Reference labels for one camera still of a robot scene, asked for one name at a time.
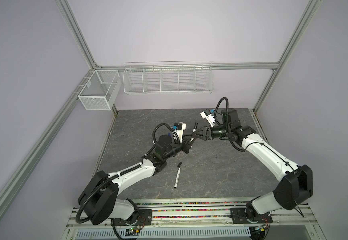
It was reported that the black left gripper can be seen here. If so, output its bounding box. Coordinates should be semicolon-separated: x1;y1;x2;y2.
163;133;195;161

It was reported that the white marker pen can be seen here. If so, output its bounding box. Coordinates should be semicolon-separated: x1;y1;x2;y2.
174;168;181;189
192;123;198;134

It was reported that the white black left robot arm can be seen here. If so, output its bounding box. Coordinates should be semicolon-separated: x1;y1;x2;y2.
75;122;193;225

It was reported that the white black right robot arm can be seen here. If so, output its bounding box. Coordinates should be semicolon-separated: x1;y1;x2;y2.
192;97;313;223

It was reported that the white mesh square basket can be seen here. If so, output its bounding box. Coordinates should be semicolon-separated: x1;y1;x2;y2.
79;70;122;111

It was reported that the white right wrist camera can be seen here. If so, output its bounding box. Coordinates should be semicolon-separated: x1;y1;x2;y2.
200;109;216;128

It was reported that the white wire long basket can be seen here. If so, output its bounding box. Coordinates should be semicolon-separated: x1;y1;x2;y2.
124;61;214;94

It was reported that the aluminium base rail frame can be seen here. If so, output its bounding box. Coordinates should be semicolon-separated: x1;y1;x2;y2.
63;198;325;240

